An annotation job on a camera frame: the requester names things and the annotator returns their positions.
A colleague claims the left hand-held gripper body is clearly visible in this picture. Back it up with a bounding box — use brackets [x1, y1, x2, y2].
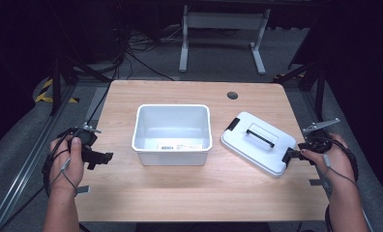
[65, 123, 103, 161]

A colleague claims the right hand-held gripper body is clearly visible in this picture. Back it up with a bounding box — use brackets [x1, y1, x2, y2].
[301, 117, 341, 155]

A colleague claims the white box lid black handle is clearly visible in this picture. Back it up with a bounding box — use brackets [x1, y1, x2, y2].
[220, 110, 298, 178]

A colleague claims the white plastic storage box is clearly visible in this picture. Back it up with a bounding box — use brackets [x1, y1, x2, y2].
[131, 103, 214, 167]

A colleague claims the person's right hand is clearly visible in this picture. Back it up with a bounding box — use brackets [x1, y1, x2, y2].
[300, 132, 357, 191]

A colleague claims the person's left hand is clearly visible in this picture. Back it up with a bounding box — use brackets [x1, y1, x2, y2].
[48, 134, 85, 193]

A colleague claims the yellow black floor tape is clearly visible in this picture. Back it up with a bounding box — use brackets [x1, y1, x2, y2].
[34, 77, 80, 104]

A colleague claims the black tripod stand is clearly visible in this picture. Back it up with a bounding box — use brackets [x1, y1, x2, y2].
[45, 47, 112, 117]
[274, 59, 330, 121]

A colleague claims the thin grey cable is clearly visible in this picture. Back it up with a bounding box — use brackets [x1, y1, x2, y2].
[322, 154, 359, 191]
[49, 156, 79, 198]

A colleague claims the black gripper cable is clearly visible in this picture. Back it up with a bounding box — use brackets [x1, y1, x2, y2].
[309, 134, 360, 184]
[41, 128, 78, 198]

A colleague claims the aluminium floor rail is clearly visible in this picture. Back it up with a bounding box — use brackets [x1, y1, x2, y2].
[0, 84, 78, 232]

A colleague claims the bundle of black floor cables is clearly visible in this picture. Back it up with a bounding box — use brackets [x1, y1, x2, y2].
[86, 18, 188, 125]

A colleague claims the grey metal table frame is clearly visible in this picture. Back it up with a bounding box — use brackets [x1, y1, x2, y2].
[178, 4, 273, 76]

